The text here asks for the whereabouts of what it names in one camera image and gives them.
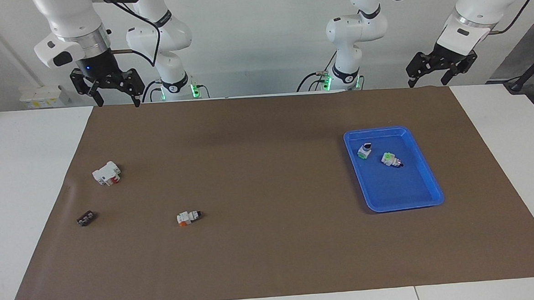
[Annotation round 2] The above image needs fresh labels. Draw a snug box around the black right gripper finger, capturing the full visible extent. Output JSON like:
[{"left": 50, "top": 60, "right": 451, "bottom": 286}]
[
  {"left": 116, "top": 68, "right": 147, "bottom": 108},
  {"left": 70, "top": 68, "right": 106, "bottom": 109}
]

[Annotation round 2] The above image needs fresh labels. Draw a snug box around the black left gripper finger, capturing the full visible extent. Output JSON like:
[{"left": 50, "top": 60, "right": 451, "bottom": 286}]
[
  {"left": 404, "top": 51, "right": 438, "bottom": 88},
  {"left": 440, "top": 53, "right": 480, "bottom": 85}
]

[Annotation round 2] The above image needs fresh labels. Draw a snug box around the white orange selector switch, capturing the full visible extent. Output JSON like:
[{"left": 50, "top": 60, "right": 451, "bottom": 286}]
[{"left": 176, "top": 210, "right": 203, "bottom": 227}]

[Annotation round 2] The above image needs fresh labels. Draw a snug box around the white box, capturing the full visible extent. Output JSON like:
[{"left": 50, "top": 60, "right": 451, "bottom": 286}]
[{"left": 19, "top": 84, "right": 72, "bottom": 110}]

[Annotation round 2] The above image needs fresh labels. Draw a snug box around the black stand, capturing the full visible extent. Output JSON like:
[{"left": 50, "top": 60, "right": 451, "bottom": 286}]
[{"left": 502, "top": 45, "right": 534, "bottom": 95}]

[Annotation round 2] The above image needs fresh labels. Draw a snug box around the white red circuit breaker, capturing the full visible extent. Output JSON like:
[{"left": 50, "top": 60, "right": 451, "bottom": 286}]
[{"left": 91, "top": 160, "right": 123, "bottom": 187}]

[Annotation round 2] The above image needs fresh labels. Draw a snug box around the blue plastic tray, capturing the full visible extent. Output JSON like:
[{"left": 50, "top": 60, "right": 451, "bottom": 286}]
[{"left": 343, "top": 124, "right": 445, "bottom": 215}]

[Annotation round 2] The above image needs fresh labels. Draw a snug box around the small dark cylindrical component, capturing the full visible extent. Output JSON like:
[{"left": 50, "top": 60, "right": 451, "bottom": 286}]
[{"left": 76, "top": 211, "right": 98, "bottom": 227}]

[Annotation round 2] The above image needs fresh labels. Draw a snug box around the brown table mat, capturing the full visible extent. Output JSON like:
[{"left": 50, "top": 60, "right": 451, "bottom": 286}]
[{"left": 0, "top": 81, "right": 534, "bottom": 300}]

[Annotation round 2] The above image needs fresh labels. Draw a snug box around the black base cable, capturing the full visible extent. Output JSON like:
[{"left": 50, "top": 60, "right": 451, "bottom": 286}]
[
  {"left": 296, "top": 68, "right": 337, "bottom": 93},
  {"left": 140, "top": 80, "right": 164, "bottom": 103}
]

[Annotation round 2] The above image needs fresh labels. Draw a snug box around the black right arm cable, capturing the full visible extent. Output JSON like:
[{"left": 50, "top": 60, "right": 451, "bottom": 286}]
[{"left": 101, "top": 0, "right": 162, "bottom": 70}]

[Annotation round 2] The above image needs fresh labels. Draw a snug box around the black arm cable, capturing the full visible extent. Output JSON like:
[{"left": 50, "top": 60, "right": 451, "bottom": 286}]
[
  {"left": 101, "top": 0, "right": 162, "bottom": 70},
  {"left": 380, "top": 0, "right": 534, "bottom": 42}
]

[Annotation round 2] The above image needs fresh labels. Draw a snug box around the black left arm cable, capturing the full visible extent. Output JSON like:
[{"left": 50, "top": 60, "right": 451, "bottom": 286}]
[{"left": 380, "top": 0, "right": 534, "bottom": 42}]

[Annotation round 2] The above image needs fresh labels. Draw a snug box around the green pushbutton switch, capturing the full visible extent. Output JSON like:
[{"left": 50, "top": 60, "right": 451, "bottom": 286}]
[{"left": 381, "top": 151, "right": 403, "bottom": 169}]

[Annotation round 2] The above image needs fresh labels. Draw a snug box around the black knob selector switch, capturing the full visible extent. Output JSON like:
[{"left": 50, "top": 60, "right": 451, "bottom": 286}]
[{"left": 356, "top": 141, "right": 374, "bottom": 161}]

